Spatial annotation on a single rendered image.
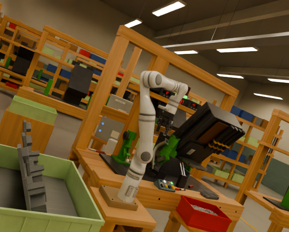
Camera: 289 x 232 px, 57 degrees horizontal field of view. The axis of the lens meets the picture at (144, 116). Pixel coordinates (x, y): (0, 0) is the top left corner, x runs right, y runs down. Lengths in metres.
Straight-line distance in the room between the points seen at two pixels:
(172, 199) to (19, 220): 1.29
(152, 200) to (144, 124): 0.71
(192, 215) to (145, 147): 0.63
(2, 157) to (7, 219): 0.60
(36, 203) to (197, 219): 1.10
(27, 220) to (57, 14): 11.26
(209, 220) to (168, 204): 0.33
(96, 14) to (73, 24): 1.06
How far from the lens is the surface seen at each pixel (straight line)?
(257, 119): 8.22
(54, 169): 1.62
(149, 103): 1.45
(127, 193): 1.54
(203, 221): 1.93
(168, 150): 2.20
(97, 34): 12.13
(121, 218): 1.46
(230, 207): 2.58
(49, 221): 1.05
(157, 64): 2.37
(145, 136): 1.45
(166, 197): 2.04
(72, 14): 12.08
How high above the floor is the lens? 1.45
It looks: 3 degrees down
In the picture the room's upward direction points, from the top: 22 degrees clockwise
